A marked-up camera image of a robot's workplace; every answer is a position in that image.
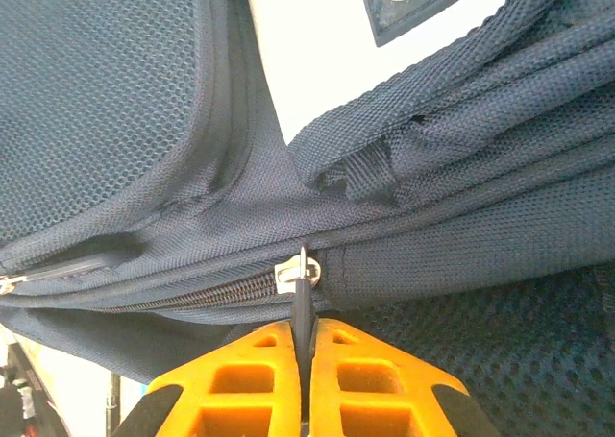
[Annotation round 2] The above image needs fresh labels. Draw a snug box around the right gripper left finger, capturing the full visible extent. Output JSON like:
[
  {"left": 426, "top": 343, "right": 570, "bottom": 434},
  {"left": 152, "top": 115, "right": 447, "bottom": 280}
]
[{"left": 112, "top": 321, "right": 302, "bottom": 437}]

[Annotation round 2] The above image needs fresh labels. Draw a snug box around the navy blue backpack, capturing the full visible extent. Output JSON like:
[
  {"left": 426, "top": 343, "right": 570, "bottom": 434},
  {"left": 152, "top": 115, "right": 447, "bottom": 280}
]
[{"left": 0, "top": 0, "right": 615, "bottom": 437}]

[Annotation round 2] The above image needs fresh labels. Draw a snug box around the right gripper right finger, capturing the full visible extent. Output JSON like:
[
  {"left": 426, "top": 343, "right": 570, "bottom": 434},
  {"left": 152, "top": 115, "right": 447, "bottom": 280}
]
[{"left": 309, "top": 317, "right": 499, "bottom": 437}]

